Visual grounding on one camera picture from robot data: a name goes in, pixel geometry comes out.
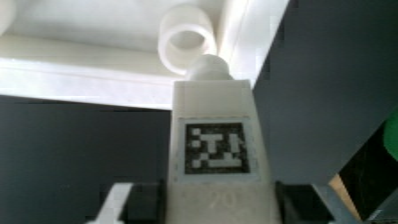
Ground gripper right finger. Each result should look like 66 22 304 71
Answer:
275 181 364 224

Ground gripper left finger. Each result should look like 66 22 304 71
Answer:
87 181 167 224

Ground white table leg with tag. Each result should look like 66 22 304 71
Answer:
165 55 281 224

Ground white square tabletop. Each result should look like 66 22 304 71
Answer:
0 0 290 109

